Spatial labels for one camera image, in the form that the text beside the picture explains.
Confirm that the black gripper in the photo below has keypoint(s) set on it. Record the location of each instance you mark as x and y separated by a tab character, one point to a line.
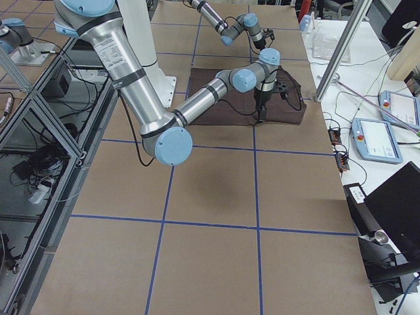
261	44
262	97

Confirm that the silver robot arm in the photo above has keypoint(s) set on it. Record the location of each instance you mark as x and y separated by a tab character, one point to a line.
164	135
230	28

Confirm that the clear plastic bag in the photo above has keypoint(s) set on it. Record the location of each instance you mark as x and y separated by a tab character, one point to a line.
324	46

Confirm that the orange black connector board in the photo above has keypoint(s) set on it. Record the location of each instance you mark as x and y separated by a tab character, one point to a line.
335	136

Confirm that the near teach pendant tablet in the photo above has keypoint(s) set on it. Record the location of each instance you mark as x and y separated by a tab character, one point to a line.
375	141

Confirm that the teach pendant tablet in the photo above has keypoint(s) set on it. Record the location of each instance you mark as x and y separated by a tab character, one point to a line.
404	107
375	141

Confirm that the black box with label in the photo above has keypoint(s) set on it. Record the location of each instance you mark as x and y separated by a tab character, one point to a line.
359	212

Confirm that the far teach pendant tablet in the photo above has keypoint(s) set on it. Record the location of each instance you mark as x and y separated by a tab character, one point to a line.
404	107

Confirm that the wooden plank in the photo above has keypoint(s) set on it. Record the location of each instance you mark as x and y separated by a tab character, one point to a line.
406	60

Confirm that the black monitor with stand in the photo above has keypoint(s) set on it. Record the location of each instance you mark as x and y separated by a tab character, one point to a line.
395	207

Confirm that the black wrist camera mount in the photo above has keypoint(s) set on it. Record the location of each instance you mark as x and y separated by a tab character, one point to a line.
281	88

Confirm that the aluminium frame post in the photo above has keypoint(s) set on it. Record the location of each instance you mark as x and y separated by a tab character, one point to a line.
349	31

